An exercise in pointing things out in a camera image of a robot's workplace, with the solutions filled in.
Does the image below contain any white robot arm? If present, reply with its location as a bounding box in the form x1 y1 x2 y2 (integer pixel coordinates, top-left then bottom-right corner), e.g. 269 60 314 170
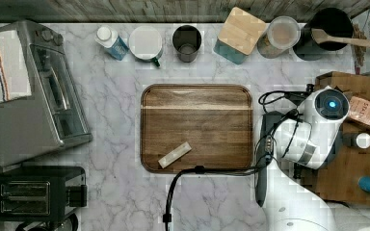
255 87 349 231

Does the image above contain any wooden drawer cabinet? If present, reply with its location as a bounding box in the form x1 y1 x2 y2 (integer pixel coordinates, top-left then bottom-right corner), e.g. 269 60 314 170
301 71 370 207

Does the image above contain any wooden serving tray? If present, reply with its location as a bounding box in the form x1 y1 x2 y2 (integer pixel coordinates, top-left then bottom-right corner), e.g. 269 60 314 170
140 84 253 173

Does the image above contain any small beige stick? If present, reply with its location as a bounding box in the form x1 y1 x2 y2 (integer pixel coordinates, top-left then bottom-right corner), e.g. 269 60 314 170
158 142 192 168

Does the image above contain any dark metal cup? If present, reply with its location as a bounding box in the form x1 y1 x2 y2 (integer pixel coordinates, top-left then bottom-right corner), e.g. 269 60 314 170
172 25 202 63

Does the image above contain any white lidded green mug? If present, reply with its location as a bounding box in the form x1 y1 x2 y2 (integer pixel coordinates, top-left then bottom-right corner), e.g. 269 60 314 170
128 26 163 67

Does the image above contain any teal canister wooden lid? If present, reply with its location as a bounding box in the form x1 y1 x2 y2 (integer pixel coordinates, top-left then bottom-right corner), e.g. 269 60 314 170
214 7 266 64

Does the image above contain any blue bottle white cap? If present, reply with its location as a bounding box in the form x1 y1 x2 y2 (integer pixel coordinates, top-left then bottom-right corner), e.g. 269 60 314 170
95 25 129 61

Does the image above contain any clear plastic lidded jar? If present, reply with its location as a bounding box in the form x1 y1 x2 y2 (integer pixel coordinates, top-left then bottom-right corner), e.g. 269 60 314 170
257 16 301 59

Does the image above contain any silver toaster oven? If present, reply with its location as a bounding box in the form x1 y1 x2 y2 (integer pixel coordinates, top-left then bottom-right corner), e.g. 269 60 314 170
0 20 93 167

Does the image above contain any wooden spatula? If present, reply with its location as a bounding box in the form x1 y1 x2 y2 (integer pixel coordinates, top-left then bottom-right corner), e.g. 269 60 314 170
311 28 370 47

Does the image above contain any black two-slot toaster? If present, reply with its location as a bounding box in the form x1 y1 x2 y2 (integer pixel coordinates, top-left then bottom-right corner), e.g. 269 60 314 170
0 166 88 221

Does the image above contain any black utensil holder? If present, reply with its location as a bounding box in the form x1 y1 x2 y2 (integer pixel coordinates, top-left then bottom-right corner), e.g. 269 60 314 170
293 8 354 61

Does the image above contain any pink tea box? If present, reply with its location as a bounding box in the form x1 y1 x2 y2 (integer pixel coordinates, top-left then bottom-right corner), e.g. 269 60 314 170
349 96 370 125

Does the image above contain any dark shaker white cap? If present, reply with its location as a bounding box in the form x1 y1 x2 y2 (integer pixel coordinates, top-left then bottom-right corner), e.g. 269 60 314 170
343 133 370 149

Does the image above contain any striped white dish towel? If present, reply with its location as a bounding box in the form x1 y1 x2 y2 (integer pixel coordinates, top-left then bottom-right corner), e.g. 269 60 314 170
0 30 32 103

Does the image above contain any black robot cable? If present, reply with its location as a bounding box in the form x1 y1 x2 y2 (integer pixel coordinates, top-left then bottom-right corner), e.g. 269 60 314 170
162 90 309 231

